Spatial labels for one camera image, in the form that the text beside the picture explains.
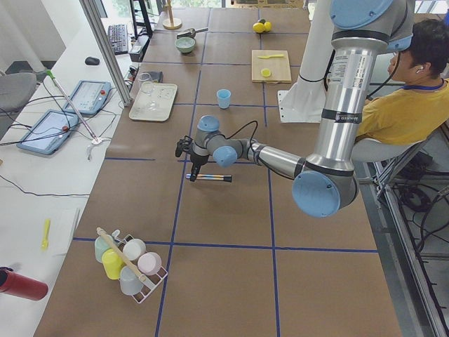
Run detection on steel ice scoop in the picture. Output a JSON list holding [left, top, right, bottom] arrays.
[[177, 27, 208, 39]]

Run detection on yellow cup in rack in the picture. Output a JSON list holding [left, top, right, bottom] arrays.
[[101, 249, 124, 280]]

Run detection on white cup in rack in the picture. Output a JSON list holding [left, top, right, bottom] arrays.
[[123, 238, 146, 261]]

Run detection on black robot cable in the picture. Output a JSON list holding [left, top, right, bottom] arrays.
[[224, 48, 403, 141]]

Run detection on cream bear tray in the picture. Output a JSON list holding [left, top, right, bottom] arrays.
[[128, 83, 177, 122]]

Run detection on white wire cup rack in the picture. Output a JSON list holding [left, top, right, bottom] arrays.
[[112, 230, 168, 303]]

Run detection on clear wine glass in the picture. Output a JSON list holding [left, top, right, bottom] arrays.
[[138, 72, 157, 110]]

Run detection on grey cup in rack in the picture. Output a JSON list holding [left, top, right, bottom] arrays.
[[119, 266, 143, 296]]

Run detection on yellow lemon left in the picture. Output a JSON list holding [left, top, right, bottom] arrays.
[[253, 22, 265, 34]]

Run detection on aluminium frame post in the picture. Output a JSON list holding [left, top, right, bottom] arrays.
[[79, 0, 131, 107]]

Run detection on bamboo cutting board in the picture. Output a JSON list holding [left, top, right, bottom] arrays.
[[251, 50, 292, 84]]

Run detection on green cup in rack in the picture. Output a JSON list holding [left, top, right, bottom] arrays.
[[94, 236, 110, 263]]

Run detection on steel muddler black tip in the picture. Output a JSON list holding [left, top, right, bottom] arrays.
[[194, 174, 233, 183]]

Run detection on wooden cup tree stand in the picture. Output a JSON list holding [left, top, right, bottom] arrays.
[[162, 0, 182, 30]]

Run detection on yellow lemon upper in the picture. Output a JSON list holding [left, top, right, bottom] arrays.
[[264, 21, 272, 32]]

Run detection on person in yellow shirt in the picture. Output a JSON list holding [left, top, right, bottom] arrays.
[[356, 19, 448, 145]]

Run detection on yellow plastic knife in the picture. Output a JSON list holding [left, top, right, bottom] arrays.
[[257, 54, 285, 60]]

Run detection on white chair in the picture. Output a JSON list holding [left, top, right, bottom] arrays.
[[351, 121, 449, 163]]

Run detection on yellow lemon slices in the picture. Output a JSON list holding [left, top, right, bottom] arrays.
[[260, 68, 272, 78]]

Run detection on light blue cup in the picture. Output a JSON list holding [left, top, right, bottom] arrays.
[[216, 88, 232, 109]]

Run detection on black keyboard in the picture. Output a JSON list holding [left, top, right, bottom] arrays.
[[107, 24, 128, 55]]

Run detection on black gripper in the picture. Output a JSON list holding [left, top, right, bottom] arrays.
[[189, 150, 209, 182]]

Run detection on small yellow plastic tool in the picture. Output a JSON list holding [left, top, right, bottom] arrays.
[[41, 218, 51, 251]]

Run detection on pink cup in rack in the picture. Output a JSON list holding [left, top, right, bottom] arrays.
[[138, 252, 162, 275]]

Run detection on black computer mouse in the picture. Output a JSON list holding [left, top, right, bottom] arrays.
[[84, 57, 100, 66]]

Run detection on near blue teach pendant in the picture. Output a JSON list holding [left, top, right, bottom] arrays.
[[17, 110, 79, 155]]

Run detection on blue teach pendant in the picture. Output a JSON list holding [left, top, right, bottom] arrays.
[[17, 110, 79, 155], [69, 80, 112, 117]]

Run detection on red bottle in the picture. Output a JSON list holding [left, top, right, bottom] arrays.
[[1, 267, 48, 300]]

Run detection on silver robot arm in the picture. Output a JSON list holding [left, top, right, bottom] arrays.
[[177, 1, 415, 218]]

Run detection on green bowl of ice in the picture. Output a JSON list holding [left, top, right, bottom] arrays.
[[175, 37, 196, 54]]

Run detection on far blue teach pendant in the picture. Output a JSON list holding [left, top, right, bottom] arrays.
[[69, 80, 112, 117]]

